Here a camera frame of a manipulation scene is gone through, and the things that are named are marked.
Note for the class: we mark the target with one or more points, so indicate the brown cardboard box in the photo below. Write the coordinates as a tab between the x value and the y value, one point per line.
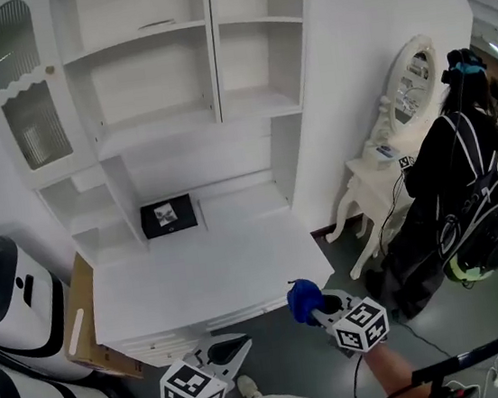
77	298

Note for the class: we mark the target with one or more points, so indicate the small blue and white box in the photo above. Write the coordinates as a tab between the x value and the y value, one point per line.
386	152

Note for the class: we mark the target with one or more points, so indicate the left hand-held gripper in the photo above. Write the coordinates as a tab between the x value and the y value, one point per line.
196	387

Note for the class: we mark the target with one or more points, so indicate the white shelf cabinet desk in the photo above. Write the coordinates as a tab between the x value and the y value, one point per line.
142	43

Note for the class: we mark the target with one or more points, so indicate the black chest rig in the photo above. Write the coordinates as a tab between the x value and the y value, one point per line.
470	355

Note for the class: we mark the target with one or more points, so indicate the flat grey sheet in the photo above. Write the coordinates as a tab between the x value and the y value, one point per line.
155	24

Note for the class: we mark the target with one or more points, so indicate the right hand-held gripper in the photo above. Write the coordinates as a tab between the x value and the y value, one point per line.
361	324

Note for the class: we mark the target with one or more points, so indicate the white ribbed glass cabinet door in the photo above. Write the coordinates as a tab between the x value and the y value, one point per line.
34	126

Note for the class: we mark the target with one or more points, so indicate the blue wiping cloth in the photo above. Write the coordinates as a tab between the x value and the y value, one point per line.
303	300

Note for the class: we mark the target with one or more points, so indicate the oval mirror with cream frame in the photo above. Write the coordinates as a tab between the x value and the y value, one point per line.
411	85

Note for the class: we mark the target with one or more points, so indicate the gold door knob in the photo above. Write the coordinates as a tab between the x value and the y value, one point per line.
50	70

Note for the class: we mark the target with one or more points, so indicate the person's white shoe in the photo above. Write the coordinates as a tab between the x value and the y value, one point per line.
248	387

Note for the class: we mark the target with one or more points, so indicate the black box with picture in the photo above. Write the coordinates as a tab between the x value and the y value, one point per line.
179	223

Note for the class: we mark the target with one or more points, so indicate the cream dressing table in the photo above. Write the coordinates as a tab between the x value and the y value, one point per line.
364	178

